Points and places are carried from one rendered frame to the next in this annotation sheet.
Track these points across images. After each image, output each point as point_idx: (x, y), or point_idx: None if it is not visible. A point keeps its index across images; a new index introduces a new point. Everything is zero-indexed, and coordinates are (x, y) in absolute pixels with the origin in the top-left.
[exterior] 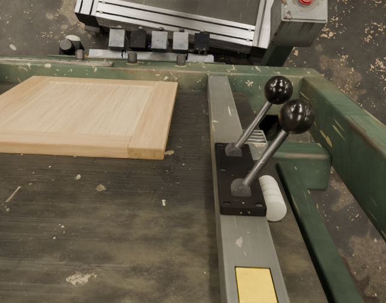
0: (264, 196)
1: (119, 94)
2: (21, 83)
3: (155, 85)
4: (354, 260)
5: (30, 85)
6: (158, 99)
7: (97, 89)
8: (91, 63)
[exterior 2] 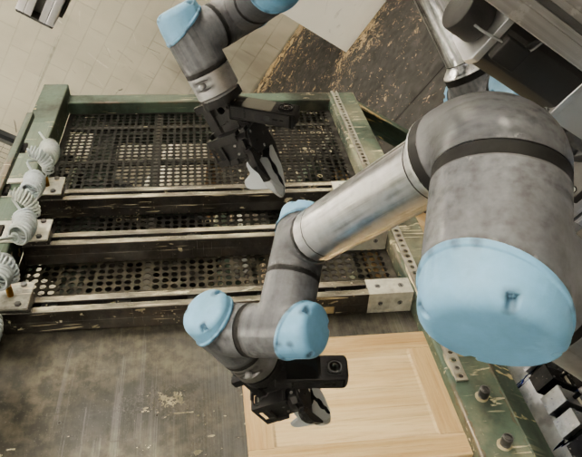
0: None
1: (393, 413)
2: (390, 334)
3: (443, 435)
4: None
5: (387, 341)
6: (388, 447)
7: (404, 390)
8: (449, 364)
